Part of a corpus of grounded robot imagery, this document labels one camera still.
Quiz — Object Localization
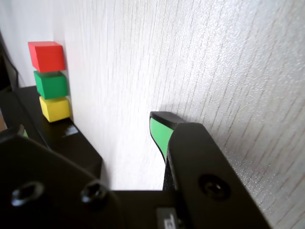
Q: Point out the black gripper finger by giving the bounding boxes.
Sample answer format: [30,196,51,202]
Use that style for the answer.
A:
[0,124,134,229]
[149,111,272,229]

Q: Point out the yellow wooden cube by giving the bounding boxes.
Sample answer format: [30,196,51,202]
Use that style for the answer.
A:
[39,95,71,123]

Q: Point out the green wooden cube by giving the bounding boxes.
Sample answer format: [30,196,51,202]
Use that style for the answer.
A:
[33,70,68,100]

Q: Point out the red wooden cube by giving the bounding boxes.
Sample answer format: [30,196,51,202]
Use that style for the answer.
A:
[28,41,66,73]

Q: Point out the black open box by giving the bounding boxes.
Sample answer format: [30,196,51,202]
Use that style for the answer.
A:
[14,85,103,186]

